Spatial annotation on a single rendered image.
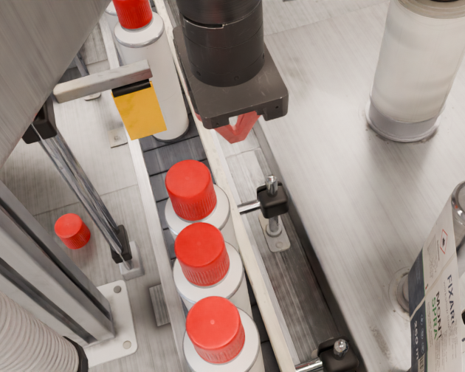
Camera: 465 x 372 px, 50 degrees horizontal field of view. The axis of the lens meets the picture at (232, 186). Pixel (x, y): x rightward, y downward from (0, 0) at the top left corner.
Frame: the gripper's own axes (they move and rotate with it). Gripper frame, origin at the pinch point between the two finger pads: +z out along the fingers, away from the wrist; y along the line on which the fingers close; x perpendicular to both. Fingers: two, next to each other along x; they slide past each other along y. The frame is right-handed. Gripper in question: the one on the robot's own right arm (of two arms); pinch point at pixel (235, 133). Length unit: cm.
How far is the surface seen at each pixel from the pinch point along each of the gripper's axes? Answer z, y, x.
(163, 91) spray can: 4.7, 12.2, 5.2
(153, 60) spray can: 0.0, 12.2, 5.3
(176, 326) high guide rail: 5.5, -13.6, 9.7
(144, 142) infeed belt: 13.6, 13.4, 9.3
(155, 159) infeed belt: 13.6, 10.2, 8.5
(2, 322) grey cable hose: -16.3, -18.8, 14.3
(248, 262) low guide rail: 10.1, -8.0, 1.9
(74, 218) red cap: 15.4, 6.4, 19.7
